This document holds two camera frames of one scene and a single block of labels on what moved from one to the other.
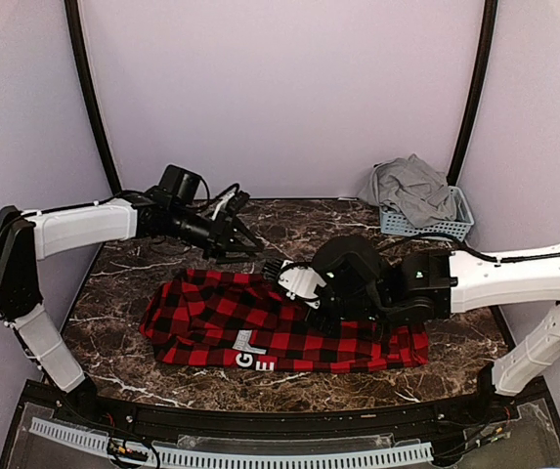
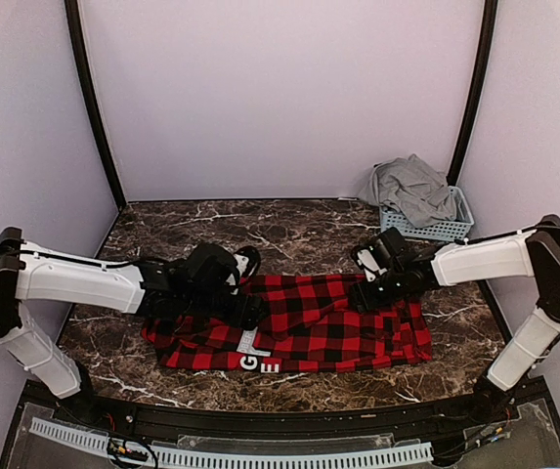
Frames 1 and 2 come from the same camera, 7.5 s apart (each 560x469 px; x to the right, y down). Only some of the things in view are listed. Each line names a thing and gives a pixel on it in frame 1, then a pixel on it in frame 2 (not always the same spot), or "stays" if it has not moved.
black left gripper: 217,247 → 244,315
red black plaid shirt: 212,318 stays
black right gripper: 326,327 → 365,301
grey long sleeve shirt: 411,188 stays
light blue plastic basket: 395,223 stays
